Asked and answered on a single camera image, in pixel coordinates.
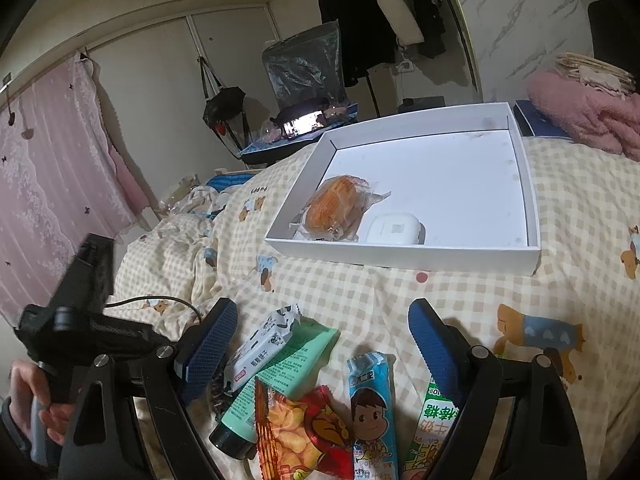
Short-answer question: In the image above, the red orange snack bag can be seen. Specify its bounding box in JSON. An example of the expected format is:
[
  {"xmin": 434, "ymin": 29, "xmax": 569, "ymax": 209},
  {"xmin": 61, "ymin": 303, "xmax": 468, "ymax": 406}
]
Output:
[{"xmin": 255, "ymin": 379, "xmax": 355, "ymax": 479}]

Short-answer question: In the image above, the black hanging coat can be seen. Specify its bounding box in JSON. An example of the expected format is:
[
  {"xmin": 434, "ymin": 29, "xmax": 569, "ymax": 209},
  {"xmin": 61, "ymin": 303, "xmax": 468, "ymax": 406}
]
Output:
[{"xmin": 316, "ymin": 0, "xmax": 402, "ymax": 89}]

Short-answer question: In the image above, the folded beige checked cloth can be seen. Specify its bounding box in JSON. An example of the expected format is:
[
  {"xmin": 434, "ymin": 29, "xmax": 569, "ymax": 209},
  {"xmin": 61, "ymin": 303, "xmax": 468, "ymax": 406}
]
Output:
[{"xmin": 555, "ymin": 52, "xmax": 636, "ymax": 96}]

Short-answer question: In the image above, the white shallow cardboard box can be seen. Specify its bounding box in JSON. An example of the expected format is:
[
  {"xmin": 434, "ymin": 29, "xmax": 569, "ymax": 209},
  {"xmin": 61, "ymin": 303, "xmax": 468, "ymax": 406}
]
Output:
[{"xmin": 265, "ymin": 103, "xmax": 541, "ymax": 276}]

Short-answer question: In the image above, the pink fluffy blanket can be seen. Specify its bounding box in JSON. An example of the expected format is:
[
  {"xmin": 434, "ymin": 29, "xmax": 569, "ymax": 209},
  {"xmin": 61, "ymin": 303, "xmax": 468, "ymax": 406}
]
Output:
[{"xmin": 526, "ymin": 72, "xmax": 639, "ymax": 162}]

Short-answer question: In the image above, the person left hand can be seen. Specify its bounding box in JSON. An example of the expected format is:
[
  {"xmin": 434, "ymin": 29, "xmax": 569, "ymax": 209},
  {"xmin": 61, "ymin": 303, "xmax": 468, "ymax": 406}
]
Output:
[{"xmin": 9, "ymin": 360, "xmax": 76, "ymax": 445}]

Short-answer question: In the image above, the green cartoon candy pack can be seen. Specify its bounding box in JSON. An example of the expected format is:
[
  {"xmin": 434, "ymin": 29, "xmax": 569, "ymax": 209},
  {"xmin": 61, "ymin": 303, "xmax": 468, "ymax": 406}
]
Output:
[{"xmin": 400, "ymin": 380, "xmax": 459, "ymax": 480}]

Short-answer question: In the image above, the pink lace curtain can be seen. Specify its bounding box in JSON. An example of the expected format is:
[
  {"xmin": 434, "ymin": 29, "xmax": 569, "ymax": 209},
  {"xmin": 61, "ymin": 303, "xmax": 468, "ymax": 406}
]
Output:
[{"xmin": 1, "ymin": 53, "xmax": 150, "ymax": 324}]

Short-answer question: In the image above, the green tube black cap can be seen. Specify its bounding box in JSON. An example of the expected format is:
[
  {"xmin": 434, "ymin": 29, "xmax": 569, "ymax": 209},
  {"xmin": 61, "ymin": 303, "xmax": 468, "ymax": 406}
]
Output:
[{"xmin": 209, "ymin": 318, "xmax": 338, "ymax": 460}]

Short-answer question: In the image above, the black hanging bag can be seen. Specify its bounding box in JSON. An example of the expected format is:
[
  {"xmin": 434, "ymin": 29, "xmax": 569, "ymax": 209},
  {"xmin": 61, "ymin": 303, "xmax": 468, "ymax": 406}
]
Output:
[{"xmin": 198, "ymin": 56, "xmax": 250, "ymax": 152}]

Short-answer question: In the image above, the checked cartoon bed quilt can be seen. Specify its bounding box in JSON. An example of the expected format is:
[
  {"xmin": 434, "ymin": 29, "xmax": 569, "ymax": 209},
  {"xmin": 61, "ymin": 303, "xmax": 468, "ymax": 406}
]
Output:
[{"xmin": 110, "ymin": 138, "xmax": 639, "ymax": 479}]

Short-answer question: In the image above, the blue cartoon boy candy pack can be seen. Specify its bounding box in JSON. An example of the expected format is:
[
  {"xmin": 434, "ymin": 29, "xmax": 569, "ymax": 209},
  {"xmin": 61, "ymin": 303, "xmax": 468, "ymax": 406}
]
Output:
[{"xmin": 347, "ymin": 351, "xmax": 399, "ymax": 479}]

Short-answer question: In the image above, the white cow pattern snack pack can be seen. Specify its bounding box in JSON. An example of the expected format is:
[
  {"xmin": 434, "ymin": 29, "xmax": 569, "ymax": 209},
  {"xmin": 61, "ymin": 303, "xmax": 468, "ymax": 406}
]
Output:
[{"xmin": 222, "ymin": 304, "xmax": 302, "ymax": 394}]

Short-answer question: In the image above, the wrapped orange bread bun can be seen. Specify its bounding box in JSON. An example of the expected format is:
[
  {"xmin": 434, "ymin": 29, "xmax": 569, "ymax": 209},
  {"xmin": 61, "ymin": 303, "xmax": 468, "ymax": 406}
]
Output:
[{"xmin": 290, "ymin": 174, "xmax": 392, "ymax": 242}]

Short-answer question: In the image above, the black cable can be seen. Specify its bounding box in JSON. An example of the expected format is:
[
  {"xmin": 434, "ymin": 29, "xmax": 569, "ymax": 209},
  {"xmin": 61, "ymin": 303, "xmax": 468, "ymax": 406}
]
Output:
[{"xmin": 104, "ymin": 294, "xmax": 204, "ymax": 325}]

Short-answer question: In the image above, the blue book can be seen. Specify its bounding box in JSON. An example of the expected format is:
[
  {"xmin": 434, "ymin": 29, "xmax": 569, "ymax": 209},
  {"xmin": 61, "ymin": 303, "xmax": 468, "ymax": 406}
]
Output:
[{"xmin": 513, "ymin": 100, "xmax": 570, "ymax": 140}]

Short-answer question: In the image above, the white earbuds case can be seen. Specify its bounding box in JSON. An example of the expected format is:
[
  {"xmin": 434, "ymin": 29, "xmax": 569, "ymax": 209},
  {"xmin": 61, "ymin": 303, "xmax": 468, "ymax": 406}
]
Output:
[{"xmin": 363, "ymin": 214, "xmax": 426, "ymax": 246}]

